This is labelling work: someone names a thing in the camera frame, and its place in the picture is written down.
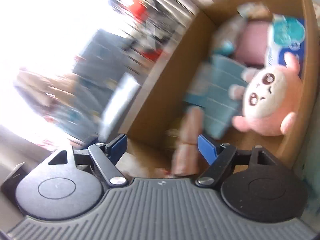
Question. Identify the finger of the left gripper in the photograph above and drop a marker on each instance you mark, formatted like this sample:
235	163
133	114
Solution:
71	182
252	183

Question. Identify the pink plush toy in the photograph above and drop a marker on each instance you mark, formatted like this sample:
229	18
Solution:
270	100

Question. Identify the light blue checked towel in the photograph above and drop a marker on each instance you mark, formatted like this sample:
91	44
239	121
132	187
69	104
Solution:
209	90

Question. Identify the pink knitted cloth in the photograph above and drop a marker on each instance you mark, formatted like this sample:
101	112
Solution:
252	44

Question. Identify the white blue wipes pack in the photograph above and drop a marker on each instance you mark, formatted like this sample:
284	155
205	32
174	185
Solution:
285	34

